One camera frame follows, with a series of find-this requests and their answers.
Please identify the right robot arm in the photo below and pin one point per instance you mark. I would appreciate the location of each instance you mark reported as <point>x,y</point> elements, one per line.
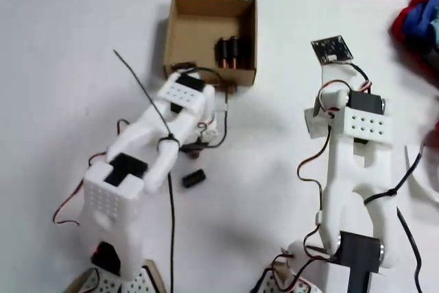
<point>343,169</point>

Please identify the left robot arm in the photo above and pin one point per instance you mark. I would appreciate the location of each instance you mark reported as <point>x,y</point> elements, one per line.
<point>178,119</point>

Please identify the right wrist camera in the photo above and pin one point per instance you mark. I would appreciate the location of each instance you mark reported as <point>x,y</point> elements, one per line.
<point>331,48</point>

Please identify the cardboard box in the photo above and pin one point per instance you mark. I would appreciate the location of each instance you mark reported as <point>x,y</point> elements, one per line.
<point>205,15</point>

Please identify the red and blue cloth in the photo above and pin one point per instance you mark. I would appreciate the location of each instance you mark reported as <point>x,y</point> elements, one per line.
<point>416,20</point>

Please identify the black sleeve with copper bolt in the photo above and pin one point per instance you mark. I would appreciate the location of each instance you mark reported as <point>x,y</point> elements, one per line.
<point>233,51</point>
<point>222,51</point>

